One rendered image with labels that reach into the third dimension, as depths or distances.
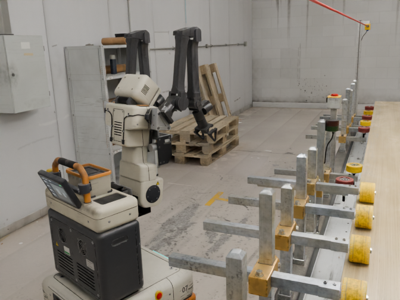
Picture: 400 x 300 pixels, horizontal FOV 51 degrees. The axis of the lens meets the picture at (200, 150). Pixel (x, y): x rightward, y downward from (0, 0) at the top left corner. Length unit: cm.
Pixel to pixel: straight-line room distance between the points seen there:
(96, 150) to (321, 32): 659
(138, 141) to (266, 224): 132
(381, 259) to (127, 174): 149
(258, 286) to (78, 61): 347
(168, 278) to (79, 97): 242
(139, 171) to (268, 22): 799
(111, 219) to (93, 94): 233
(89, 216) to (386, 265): 130
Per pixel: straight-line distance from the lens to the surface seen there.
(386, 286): 126
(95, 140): 431
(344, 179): 205
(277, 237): 131
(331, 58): 974
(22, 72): 367
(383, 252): 143
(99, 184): 216
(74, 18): 456
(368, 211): 154
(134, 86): 225
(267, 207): 108
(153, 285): 238
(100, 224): 202
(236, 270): 89
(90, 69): 420
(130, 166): 238
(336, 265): 190
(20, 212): 408
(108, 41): 469
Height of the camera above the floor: 154
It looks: 14 degrees down
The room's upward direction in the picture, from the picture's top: 2 degrees counter-clockwise
